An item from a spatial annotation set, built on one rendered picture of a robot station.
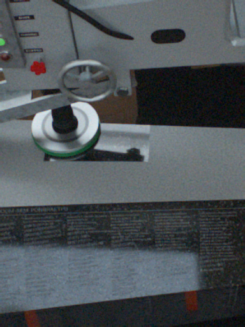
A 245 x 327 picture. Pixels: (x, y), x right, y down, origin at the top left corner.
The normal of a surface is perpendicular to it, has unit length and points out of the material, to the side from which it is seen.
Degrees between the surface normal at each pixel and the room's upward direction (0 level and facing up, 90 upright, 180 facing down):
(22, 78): 90
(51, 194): 0
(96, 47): 90
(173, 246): 45
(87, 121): 0
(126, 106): 0
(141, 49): 90
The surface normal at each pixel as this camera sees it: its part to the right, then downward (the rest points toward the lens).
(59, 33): 0.00, 0.82
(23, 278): -0.07, 0.17
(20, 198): -0.08, -0.58
